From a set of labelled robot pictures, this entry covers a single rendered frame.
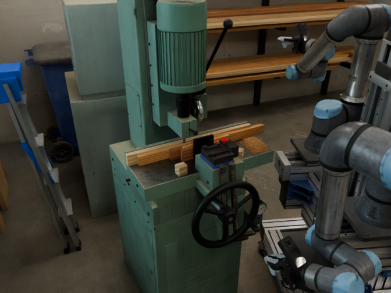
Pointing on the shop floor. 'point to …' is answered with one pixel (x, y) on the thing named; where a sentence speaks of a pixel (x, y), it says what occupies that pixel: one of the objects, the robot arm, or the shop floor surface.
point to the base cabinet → (176, 249)
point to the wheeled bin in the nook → (56, 96)
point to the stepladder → (37, 153)
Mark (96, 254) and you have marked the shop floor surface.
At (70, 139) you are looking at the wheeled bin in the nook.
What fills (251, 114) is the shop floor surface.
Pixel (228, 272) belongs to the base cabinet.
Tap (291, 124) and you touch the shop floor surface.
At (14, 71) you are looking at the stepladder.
